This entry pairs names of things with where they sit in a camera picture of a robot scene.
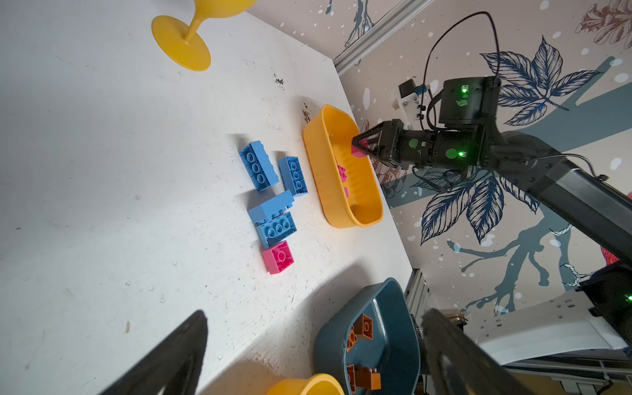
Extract dark teal tray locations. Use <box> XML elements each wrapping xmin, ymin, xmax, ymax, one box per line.
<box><xmin>312</xmin><ymin>278</ymin><xmax>421</xmax><ymax>394</ymax></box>

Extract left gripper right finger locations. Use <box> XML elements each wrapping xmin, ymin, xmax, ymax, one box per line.
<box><xmin>421</xmin><ymin>309</ymin><xmax>531</xmax><ymax>395</ymax></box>

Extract large blue lego brick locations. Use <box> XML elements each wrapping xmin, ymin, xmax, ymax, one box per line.
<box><xmin>248</xmin><ymin>191</ymin><xmax>295</xmax><ymax>225</ymax></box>

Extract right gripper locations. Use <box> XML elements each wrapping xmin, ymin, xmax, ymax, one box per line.
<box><xmin>352</xmin><ymin>119</ymin><xmax>412</xmax><ymax>170</ymax></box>

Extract pink lego brick small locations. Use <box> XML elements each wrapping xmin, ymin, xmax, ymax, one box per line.
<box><xmin>262</xmin><ymin>241</ymin><xmax>295</xmax><ymax>275</ymax></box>

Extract pink lego brick top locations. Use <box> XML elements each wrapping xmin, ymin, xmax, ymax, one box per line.
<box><xmin>337</xmin><ymin>166</ymin><xmax>347</xmax><ymax>183</ymax></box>

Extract brown lego brick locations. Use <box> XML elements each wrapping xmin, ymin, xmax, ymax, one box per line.
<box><xmin>352</xmin><ymin>314</ymin><xmax>374</xmax><ymax>341</ymax></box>
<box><xmin>347</xmin><ymin>365</ymin><xmax>356</xmax><ymax>394</ymax></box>
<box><xmin>346</xmin><ymin>329</ymin><xmax>357</xmax><ymax>352</ymax></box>

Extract blue lego brick underside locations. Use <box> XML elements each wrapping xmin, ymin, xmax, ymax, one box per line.
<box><xmin>256</xmin><ymin>212</ymin><xmax>296</xmax><ymax>250</ymax></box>

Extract yellow tray right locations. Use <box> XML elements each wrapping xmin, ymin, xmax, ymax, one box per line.
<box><xmin>303</xmin><ymin>105</ymin><xmax>383</xmax><ymax>229</ymax></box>

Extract yellow tray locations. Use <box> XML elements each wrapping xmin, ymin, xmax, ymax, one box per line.
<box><xmin>303</xmin><ymin>105</ymin><xmax>383</xmax><ymax>229</ymax></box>
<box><xmin>267</xmin><ymin>374</ymin><xmax>345</xmax><ymax>395</ymax></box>

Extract pink lego brick bottom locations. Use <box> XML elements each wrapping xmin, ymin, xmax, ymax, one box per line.
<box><xmin>352</xmin><ymin>139</ymin><xmax>368</xmax><ymax>158</ymax></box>

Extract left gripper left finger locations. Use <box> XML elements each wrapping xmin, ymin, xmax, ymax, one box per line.
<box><xmin>102</xmin><ymin>309</ymin><xmax>208</xmax><ymax>394</ymax></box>

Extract brown lego stack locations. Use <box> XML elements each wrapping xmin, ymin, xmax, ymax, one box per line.
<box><xmin>352</xmin><ymin>367</ymin><xmax>382</xmax><ymax>392</ymax></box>

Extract yellow plastic goblet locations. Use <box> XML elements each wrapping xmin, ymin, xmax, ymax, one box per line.
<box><xmin>151</xmin><ymin>0</ymin><xmax>256</xmax><ymax>72</ymax></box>

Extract yellow tray front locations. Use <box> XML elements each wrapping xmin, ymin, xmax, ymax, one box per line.
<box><xmin>267</xmin><ymin>374</ymin><xmax>345</xmax><ymax>395</ymax></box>

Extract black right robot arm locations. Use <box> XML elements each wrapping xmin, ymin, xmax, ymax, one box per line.
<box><xmin>352</xmin><ymin>77</ymin><xmax>631</xmax><ymax>365</ymax></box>

